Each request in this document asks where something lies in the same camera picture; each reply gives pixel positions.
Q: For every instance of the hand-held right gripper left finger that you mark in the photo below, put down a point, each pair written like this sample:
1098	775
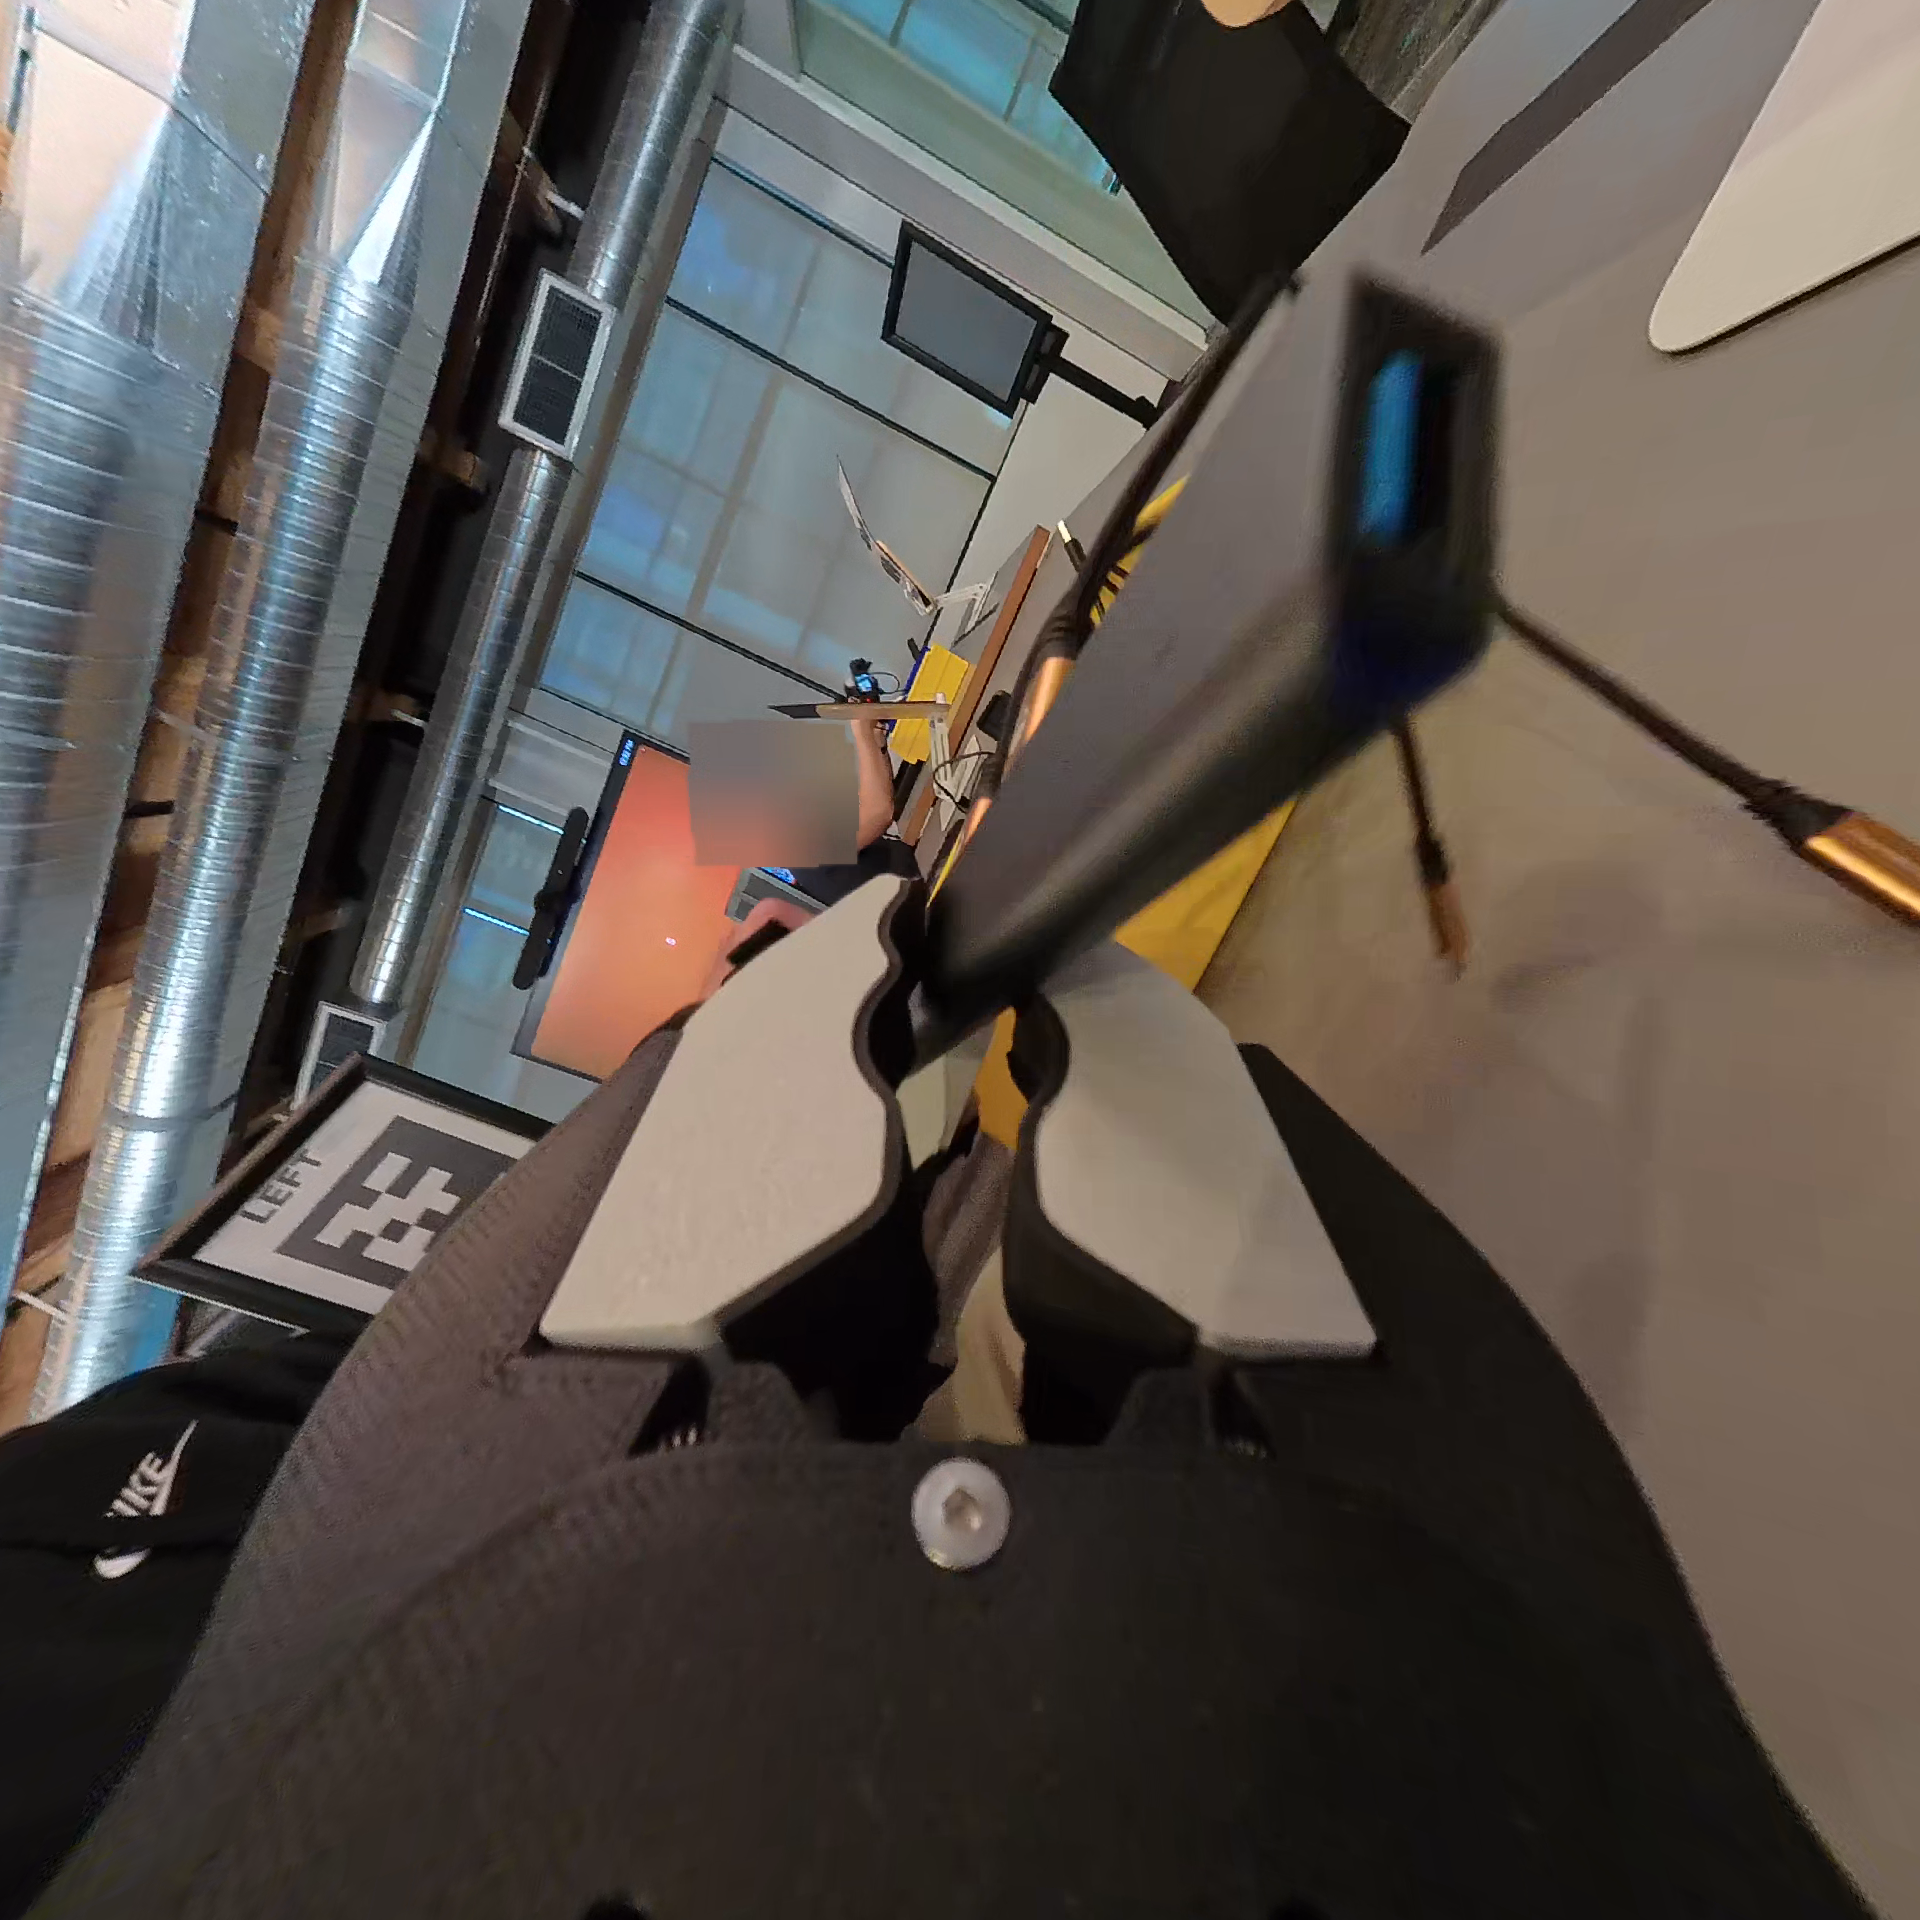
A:
751	1155

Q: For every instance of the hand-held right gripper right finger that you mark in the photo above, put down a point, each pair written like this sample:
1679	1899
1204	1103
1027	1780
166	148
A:
1184	1171

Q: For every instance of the yellow plastic bin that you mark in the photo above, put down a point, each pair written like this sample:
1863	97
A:
1200	901

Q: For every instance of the dark grey usb hub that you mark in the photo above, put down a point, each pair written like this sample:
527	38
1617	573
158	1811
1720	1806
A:
1200	600

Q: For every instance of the orange screen monitor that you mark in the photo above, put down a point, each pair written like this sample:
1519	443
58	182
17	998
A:
628	931

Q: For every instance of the black video bar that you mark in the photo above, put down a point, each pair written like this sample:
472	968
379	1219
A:
551	901

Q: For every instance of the small yellow bin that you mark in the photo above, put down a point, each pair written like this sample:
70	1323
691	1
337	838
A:
938	676

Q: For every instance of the wooden desk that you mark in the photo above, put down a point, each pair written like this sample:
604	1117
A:
1009	616

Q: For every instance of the white vent grille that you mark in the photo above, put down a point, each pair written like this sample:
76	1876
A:
556	359

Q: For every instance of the white table pad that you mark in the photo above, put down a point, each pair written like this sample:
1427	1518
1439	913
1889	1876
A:
1816	195

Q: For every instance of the silver spiral air duct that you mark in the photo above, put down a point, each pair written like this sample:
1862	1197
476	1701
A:
271	676
510	600

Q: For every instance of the large silver air duct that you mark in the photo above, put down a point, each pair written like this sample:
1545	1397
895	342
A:
89	525

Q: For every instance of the black wall monitor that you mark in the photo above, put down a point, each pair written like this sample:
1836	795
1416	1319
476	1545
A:
961	317

